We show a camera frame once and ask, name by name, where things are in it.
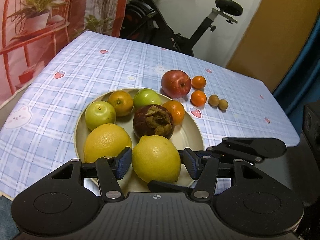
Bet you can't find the yellow lemon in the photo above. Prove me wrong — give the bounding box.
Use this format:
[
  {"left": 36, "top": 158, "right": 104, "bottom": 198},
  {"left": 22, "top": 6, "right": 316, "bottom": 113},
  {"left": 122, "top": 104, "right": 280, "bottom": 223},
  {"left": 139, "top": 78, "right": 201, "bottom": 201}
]
[{"left": 132, "top": 135, "right": 181, "bottom": 183}]

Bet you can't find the large yellow citrus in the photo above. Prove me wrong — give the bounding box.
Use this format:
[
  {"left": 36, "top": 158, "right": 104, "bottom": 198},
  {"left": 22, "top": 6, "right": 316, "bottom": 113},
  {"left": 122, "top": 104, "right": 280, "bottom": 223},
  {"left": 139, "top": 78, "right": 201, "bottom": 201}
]
[{"left": 84, "top": 124, "right": 132, "bottom": 163}]

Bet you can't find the small orange tangerine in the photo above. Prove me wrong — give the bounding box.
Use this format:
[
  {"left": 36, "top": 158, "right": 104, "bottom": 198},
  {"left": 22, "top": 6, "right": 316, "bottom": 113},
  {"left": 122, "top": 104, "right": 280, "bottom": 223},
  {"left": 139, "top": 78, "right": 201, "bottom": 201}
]
[
  {"left": 190, "top": 90, "right": 207, "bottom": 107},
  {"left": 191, "top": 76, "right": 207, "bottom": 89}
]

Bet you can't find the dark purple mangosteen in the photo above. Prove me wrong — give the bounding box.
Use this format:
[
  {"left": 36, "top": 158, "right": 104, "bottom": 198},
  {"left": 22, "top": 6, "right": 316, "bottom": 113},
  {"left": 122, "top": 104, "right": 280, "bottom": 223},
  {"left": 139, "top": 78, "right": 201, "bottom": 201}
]
[{"left": 133, "top": 104, "right": 175, "bottom": 139}]

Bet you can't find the shiny green apple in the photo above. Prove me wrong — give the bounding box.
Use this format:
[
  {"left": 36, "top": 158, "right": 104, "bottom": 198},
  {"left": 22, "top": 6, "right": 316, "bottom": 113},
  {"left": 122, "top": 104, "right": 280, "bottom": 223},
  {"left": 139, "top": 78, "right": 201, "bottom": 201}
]
[{"left": 133, "top": 88, "right": 161, "bottom": 109}]

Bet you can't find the beige round plate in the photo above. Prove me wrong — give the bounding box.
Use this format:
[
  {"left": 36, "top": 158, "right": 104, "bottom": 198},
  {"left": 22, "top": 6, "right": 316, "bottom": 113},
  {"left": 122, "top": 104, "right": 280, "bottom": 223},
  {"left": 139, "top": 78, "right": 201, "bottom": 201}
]
[{"left": 73, "top": 88, "right": 205, "bottom": 193}]

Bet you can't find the right brown longan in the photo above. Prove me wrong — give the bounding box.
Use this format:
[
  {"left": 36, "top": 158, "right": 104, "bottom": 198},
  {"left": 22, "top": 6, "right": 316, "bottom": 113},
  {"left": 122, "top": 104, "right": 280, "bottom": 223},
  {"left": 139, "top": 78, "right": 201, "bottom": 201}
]
[{"left": 217, "top": 99, "right": 228, "bottom": 111}]

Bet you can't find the brown longan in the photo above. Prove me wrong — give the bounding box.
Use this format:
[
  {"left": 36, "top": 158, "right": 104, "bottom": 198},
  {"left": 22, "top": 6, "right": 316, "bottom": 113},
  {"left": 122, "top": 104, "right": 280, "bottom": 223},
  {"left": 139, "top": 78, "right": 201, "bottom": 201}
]
[
  {"left": 217, "top": 99, "right": 228, "bottom": 111},
  {"left": 208, "top": 94, "right": 220, "bottom": 107}
]

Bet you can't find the left brown longan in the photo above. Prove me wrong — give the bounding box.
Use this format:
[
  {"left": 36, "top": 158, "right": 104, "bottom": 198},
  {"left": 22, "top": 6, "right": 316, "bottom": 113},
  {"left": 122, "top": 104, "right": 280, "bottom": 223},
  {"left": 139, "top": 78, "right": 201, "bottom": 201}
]
[{"left": 208, "top": 94, "right": 220, "bottom": 107}]

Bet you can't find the orange tangerine in plate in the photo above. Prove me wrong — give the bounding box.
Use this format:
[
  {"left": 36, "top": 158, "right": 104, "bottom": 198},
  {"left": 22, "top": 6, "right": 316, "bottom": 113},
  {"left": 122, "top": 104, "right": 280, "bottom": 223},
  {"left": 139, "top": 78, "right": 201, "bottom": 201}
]
[{"left": 162, "top": 100, "right": 185, "bottom": 126}]

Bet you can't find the green apple with dimple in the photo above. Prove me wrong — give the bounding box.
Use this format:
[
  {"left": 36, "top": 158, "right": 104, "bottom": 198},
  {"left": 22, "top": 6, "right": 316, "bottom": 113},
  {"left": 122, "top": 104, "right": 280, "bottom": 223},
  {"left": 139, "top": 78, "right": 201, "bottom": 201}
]
[{"left": 85, "top": 101, "right": 116, "bottom": 131}]

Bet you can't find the orange greenish citrus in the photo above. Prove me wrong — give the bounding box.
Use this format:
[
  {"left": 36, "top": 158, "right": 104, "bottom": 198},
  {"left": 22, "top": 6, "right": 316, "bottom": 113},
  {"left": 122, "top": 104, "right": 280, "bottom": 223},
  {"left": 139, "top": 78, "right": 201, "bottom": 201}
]
[{"left": 107, "top": 90, "right": 133, "bottom": 117}]

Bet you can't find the large red apple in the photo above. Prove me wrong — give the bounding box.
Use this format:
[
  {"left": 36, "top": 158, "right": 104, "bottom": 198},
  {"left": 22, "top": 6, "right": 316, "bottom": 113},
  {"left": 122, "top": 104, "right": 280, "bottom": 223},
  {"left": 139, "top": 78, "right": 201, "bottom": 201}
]
[{"left": 161, "top": 70, "right": 191, "bottom": 98}]

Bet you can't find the blue plaid bed sheet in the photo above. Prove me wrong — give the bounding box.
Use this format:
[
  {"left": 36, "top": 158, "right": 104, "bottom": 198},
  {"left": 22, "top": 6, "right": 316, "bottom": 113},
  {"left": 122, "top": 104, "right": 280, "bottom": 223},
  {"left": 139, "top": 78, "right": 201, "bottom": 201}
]
[{"left": 1, "top": 31, "right": 300, "bottom": 197}]

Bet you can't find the brown wooden board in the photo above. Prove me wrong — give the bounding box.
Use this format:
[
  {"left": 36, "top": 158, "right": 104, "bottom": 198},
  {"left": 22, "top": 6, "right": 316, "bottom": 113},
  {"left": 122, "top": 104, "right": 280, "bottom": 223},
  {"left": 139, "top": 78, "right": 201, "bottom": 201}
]
[{"left": 226, "top": 0, "right": 319, "bottom": 92}]

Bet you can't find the black exercise bike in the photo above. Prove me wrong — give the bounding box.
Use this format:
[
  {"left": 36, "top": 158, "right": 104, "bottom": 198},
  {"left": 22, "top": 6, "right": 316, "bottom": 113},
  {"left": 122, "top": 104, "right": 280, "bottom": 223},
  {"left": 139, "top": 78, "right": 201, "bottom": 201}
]
[{"left": 119, "top": 0, "right": 243, "bottom": 57}]

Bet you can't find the printed chair plant backdrop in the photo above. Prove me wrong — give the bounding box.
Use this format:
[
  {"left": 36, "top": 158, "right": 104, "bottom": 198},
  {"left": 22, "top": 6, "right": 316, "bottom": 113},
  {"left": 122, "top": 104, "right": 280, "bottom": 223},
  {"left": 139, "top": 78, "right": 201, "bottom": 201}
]
[{"left": 1, "top": 0, "right": 127, "bottom": 102}]

